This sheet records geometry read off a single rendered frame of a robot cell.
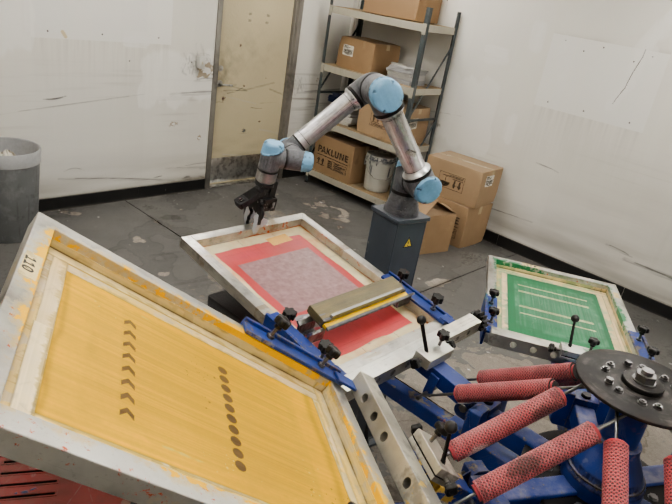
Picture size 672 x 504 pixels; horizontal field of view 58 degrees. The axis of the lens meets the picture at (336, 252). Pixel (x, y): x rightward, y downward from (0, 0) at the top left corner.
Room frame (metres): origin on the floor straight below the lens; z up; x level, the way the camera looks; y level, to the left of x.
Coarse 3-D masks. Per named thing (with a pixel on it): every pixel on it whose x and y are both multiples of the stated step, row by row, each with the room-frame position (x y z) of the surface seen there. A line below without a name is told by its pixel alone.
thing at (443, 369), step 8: (432, 368) 1.53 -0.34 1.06; (440, 368) 1.54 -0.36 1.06; (448, 368) 1.55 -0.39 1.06; (424, 376) 1.54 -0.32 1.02; (440, 376) 1.51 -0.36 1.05; (448, 376) 1.51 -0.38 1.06; (456, 376) 1.52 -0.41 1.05; (440, 384) 1.51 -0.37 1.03; (448, 384) 1.49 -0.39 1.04; (456, 384) 1.48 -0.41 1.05; (448, 392) 1.49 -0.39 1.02
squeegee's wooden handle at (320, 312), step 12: (360, 288) 1.80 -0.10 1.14; (372, 288) 1.83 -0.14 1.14; (384, 288) 1.86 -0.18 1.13; (396, 288) 1.88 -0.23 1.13; (324, 300) 1.68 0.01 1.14; (336, 300) 1.70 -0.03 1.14; (348, 300) 1.72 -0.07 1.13; (360, 300) 1.75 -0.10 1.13; (312, 312) 1.62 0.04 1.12; (324, 312) 1.62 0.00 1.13
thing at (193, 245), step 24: (288, 216) 2.30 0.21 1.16; (192, 240) 1.92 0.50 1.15; (216, 240) 2.00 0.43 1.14; (336, 240) 2.22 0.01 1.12; (216, 264) 1.82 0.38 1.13; (360, 264) 2.10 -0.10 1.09; (240, 288) 1.73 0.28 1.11; (264, 312) 1.64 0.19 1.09; (408, 336) 1.73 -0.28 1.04; (360, 360) 1.54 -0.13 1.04
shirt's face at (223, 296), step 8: (216, 296) 1.93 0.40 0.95; (224, 296) 1.94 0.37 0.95; (232, 296) 1.95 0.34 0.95; (224, 304) 1.88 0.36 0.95; (232, 304) 1.89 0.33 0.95; (240, 304) 1.90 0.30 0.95; (232, 312) 1.84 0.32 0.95; (240, 312) 1.85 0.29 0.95; (248, 312) 1.85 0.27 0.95; (256, 320) 1.81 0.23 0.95
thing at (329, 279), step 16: (304, 240) 2.21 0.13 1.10; (288, 256) 2.06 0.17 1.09; (304, 256) 2.09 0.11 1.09; (320, 256) 2.13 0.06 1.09; (304, 272) 1.99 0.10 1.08; (320, 272) 2.02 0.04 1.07; (336, 272) 2.05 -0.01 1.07; (320, 288) 1.91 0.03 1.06; (336, 288) 1.94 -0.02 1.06; (352, 288) 1.97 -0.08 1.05; (368, 320) 1.80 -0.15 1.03; (384, 320) 1.83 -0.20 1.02; (400, 320) 1.86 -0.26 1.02
